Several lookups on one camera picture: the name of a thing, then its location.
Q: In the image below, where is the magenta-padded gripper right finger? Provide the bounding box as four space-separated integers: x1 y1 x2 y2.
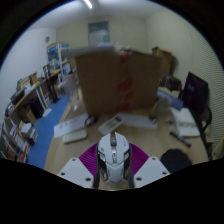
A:
129 143 171 189

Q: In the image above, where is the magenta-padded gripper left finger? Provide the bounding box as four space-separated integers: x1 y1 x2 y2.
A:
57 143 100 190

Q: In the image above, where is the white computer mouse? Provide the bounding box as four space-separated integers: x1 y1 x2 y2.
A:
96 132 133 188

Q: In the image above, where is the black mouse pad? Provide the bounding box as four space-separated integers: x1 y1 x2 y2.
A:
160 148 194 175

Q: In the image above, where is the white oblong flat device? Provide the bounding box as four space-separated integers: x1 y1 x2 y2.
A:
62 128 89 145

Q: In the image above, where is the printed white paper sheet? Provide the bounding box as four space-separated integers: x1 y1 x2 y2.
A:
53 112 90 139

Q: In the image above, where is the black marker pen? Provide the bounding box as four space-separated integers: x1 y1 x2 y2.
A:
169 130 193 148

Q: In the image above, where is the plain white paper sheet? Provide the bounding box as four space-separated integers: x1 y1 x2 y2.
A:
117 112 159 131

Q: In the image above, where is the small black tangled object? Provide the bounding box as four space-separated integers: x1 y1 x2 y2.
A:
84 115 99 127

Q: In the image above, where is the clear plastic container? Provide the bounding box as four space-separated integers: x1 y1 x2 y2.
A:
152 96 173 118

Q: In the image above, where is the blue book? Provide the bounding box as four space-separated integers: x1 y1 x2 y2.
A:
156 87 185 111

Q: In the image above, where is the large brown cardboard box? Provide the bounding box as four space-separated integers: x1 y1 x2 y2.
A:
74 49 162 116

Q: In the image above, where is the black office chair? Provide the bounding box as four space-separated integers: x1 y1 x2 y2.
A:
181 71 215 158

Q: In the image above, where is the small brown cardboard box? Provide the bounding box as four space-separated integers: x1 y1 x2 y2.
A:
151 46 175 76

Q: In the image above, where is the ceiling light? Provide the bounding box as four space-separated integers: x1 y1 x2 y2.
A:
81 0 95 10

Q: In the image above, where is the grey wall window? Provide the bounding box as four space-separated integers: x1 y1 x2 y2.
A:
87 20 111 46

